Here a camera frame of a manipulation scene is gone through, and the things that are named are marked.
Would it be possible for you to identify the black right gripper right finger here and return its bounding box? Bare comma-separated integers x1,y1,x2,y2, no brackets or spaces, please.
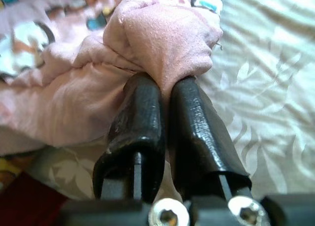
168,76,252,202

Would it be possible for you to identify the pink cartoon print blanket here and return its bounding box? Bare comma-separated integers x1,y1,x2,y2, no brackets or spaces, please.
0,0,224,150

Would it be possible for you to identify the beige floral bed sheet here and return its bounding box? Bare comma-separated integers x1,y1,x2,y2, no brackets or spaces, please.
24,0,315,202

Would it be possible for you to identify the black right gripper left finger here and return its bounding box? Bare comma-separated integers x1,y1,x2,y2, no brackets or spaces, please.
93,74,166,203

